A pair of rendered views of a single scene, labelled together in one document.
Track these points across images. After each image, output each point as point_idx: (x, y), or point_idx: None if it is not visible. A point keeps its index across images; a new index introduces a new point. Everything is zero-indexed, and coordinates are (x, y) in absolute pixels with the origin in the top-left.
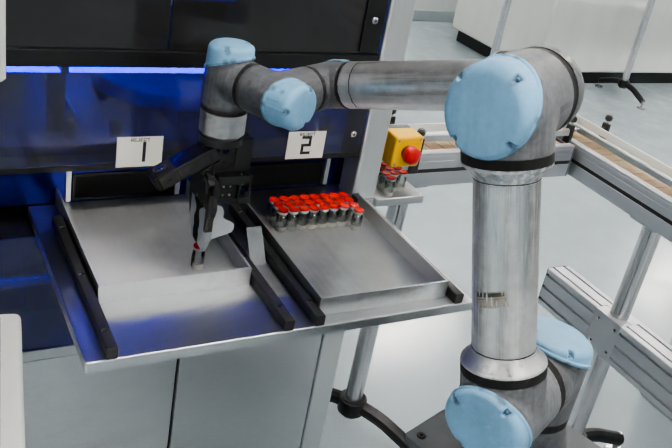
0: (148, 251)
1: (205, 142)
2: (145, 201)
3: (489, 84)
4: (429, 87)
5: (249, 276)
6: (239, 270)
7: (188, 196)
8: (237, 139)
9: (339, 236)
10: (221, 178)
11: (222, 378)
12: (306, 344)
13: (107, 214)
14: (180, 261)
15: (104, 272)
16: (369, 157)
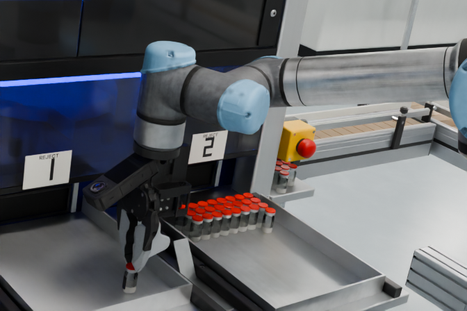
0: (71, 278)
1: (144, 154)
2: (43, 223)
3: None
4: (392, 79)
5: (190, 293)
6: (181, 288)
7: (87, 213)
8: (176, 148)
9: (254, 240)
10: (162, 191)
11: None
12: None
13: (10, 241)
14: (109, 285)
15: (35, 307)
16: (266, 154)
